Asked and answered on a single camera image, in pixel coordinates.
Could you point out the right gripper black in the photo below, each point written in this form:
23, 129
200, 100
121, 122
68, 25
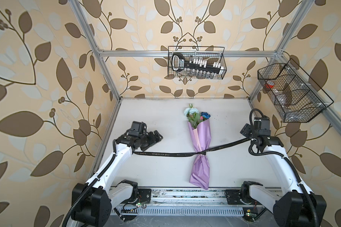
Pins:
246, 129

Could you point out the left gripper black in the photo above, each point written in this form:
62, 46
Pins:
152, 139

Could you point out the pink fake rose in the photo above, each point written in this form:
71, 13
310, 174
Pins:
194, 120

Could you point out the pale green fake flower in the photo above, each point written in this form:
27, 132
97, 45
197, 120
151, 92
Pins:
190, 110

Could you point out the pink purple wrapping paper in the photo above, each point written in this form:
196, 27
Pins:
201, 139

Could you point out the blue fake rose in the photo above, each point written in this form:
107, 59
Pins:
205, 115

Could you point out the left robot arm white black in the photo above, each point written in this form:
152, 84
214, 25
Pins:
93, 202

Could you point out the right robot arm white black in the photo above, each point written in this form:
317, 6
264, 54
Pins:
298, 205

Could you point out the red capped clear bottle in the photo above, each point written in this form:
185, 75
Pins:
277, 96

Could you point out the black socket tool set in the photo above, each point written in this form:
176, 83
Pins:
180, 62

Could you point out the right black wire basket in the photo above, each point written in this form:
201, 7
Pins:
306, 97

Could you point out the black wire basket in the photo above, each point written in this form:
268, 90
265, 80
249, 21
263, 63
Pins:
306, 97
211, 54

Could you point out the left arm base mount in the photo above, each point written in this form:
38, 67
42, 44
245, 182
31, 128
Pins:
141, 196

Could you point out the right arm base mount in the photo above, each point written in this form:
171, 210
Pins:
233, 197

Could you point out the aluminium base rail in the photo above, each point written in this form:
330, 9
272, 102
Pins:
199, 197

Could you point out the back black wire basket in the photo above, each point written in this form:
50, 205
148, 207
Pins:
211, 54

